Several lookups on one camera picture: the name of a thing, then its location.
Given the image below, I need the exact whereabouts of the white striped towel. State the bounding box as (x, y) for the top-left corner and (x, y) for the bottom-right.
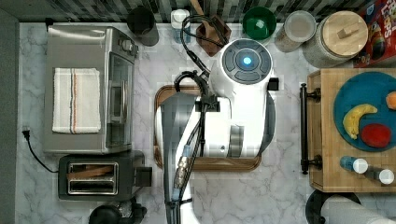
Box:
(52, 68), (101, 134)

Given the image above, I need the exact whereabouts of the orange fruit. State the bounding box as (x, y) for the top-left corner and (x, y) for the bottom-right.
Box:
(386, 91), (396, 110)

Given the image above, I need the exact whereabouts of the blue shaker bottle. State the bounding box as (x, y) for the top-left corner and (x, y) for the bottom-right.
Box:
(340, 156), (368, 174)

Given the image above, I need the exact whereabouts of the wooden toast slice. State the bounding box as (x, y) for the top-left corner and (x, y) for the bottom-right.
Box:
(66, 166), (113, 180)

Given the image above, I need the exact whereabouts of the french press coffee maker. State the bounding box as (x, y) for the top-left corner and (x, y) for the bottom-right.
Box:
(89, 197), (148, 224)

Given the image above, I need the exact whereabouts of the black paper towel holder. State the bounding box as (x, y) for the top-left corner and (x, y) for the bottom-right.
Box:
(305, 189), (361, 224)

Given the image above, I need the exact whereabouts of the white blue bottle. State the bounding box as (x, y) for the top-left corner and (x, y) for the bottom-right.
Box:
(171, 9), (190, 44)

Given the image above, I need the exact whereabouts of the wooden spoon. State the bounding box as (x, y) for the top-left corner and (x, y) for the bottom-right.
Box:
(190, 0), (205, 16)

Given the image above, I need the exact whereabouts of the black silver toaster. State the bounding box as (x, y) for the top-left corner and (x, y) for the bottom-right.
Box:
(58, 151), (152, 202)

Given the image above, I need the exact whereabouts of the wooden utensil holder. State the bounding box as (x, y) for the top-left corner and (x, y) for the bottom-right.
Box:
(196, 15), (232, 57)

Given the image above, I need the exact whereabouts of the blue plate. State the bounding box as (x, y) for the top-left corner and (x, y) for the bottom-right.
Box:
(333, 72), (396, 152)

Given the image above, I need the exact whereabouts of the jar with wooden lid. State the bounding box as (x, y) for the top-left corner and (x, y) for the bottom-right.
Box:
(303, 11), (368, 68)

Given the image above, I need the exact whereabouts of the froot loops cereal box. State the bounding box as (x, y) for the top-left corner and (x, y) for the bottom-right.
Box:
(354, 0), (396, 68)

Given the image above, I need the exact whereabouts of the black cup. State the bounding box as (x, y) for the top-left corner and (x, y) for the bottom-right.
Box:
(127, 7), (159, 47)

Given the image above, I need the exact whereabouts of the red apple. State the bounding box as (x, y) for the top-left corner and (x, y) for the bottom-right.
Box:
(361, 123), (391, 148)

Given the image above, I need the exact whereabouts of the wooden drawer box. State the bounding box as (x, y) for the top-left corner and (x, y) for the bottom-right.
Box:
(307, 68), (395, 192)

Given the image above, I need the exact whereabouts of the wooden tray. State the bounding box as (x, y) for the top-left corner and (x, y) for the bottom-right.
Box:
(153, 85), (262, 172)

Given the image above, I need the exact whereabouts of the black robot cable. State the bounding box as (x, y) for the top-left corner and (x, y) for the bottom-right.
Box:
(173, 14), (230, 224)

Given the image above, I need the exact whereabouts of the green mug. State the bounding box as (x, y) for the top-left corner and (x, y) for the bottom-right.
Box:
(242, 7), (276, 45)

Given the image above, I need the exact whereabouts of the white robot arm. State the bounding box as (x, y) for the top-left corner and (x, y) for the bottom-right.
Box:
(155, 38), (278, 224)

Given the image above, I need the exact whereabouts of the glass jar with grains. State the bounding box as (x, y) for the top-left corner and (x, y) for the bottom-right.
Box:
(275, 10), (317, 52)

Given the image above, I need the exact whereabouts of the paper towel roll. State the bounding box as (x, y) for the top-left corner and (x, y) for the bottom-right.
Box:
(320, 195), (396, 224)

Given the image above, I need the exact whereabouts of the yellow banana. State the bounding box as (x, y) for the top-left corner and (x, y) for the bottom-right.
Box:
(343, 104), (377, 140)

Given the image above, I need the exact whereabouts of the grey shaker bottle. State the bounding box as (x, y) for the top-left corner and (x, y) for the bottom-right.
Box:
(364, 166), (395, 185)

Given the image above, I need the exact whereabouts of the black power cord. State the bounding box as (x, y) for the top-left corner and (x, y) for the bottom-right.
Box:
(21, 127), (60, 174)

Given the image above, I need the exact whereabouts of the silver toaster oven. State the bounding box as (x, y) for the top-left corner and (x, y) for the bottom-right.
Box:
(43, 25), (137, 154)

